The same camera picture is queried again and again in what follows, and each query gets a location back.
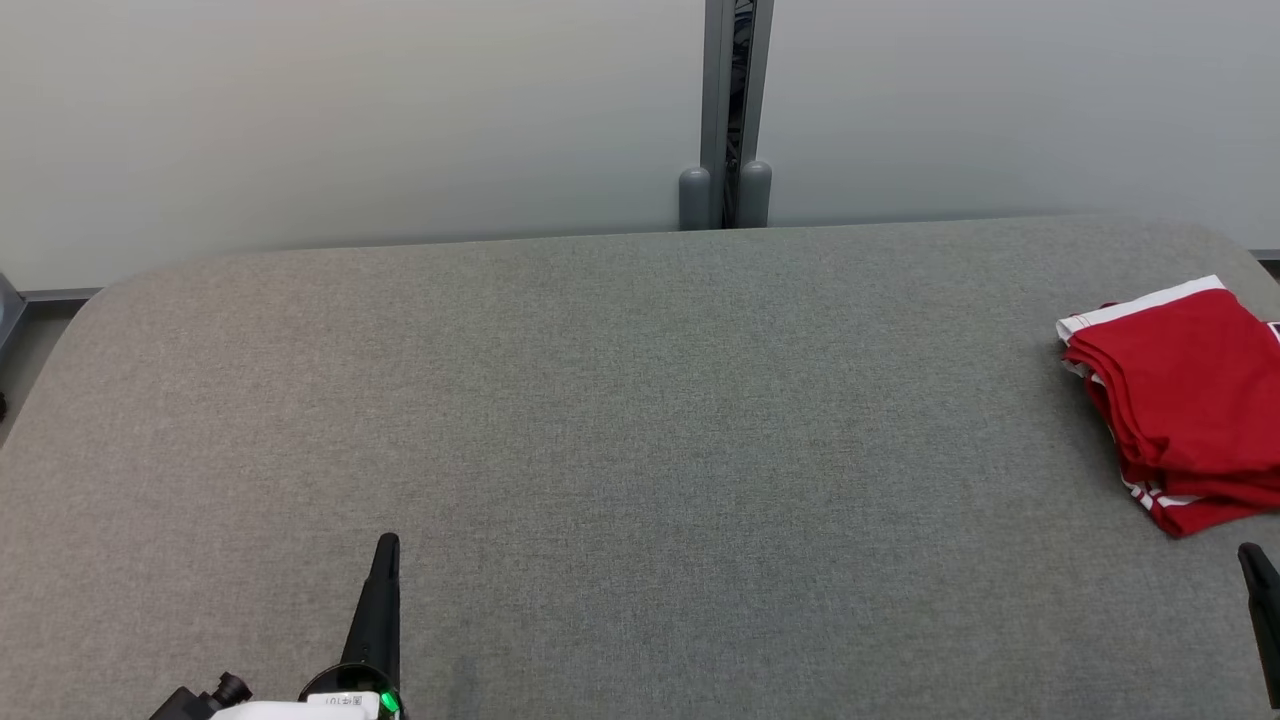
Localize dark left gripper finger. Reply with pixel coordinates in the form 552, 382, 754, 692
340, 533, 403, 691

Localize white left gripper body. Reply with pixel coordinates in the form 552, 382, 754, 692
210, 665, 406, 720

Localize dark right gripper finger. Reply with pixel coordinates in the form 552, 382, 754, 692
1238, 543, 1280, 706

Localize red shirt with white sleeves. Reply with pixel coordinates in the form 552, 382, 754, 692
1065, 355, 1280, 539

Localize red shorts with white stripe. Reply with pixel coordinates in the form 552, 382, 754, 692
1057, 275, 1280, 491

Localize grey metal partition post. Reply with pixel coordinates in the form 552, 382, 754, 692
678, 0, 774, 231

